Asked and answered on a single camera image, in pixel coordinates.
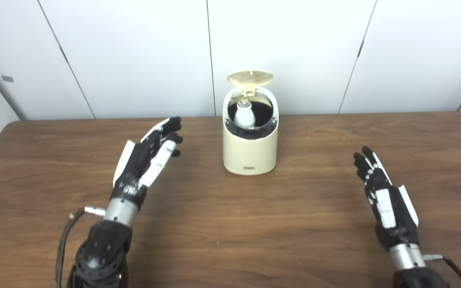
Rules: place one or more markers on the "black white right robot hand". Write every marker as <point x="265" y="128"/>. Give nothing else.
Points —
<point x="390" y="212"/>

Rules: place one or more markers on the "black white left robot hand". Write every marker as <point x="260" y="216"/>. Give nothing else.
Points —
<point x="142" y="160"/>

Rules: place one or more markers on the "small white plastic bottle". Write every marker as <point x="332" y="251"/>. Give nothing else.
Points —
<point x="244" y="116"/>

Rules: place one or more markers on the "cream round bin lid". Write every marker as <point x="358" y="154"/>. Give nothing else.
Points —
<point x="250" y="78"/>

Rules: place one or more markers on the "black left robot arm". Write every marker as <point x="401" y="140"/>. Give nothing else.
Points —
<point x="102" y="248"/>

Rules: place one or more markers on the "cream desktop trash bin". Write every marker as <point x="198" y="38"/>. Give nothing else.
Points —
<point x="249" y="154"/>

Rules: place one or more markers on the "black bin liner bag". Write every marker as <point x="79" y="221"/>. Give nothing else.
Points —
<point x="262" y="112"/>

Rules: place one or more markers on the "small grey wall label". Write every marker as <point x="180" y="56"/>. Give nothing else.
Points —
<point x="7" y="78"/>

